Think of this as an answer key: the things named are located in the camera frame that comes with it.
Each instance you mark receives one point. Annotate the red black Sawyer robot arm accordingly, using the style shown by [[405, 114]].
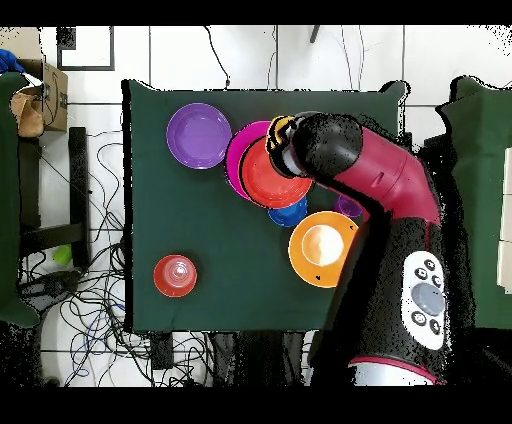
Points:
[[380, 180]]

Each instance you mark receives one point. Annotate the black floor base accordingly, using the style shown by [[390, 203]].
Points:
[[52, 286]]

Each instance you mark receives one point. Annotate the blue cloth object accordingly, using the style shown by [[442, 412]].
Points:
[[8, 62]]

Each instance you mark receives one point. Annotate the small blue bowl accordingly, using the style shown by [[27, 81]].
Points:
[[290, 218]]

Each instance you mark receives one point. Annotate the large pink bowl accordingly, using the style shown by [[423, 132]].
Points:
[[240, 148]]

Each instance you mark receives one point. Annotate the large purple shallow bowl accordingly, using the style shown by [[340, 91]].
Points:
[[198, 136]]

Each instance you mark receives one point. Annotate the black square floor frame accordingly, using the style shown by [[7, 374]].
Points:
[[112, 48]]

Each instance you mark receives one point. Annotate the large red shallow bowl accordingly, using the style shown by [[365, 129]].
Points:
[[268, 184]]

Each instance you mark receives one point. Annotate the small red bowl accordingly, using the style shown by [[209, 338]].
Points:
[[174, 276]]

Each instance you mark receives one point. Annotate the purple cup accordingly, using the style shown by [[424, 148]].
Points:
[[347, 207]]

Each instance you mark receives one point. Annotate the large orange bowl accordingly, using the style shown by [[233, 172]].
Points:
[[312, 272]]

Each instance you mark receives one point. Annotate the dark green tablecloth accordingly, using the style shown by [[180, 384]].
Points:
[[200, 240]]

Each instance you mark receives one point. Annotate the green cloth side table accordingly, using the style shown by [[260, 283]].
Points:
[[484, 160], [8, 200]]

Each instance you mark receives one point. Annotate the small green floor cup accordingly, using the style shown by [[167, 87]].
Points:
[[62, 255]]

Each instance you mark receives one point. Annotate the cardboard box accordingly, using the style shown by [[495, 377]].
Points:
[[56, 96]]

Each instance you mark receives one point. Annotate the black metal stand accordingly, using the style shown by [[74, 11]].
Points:
[[78, 180]]

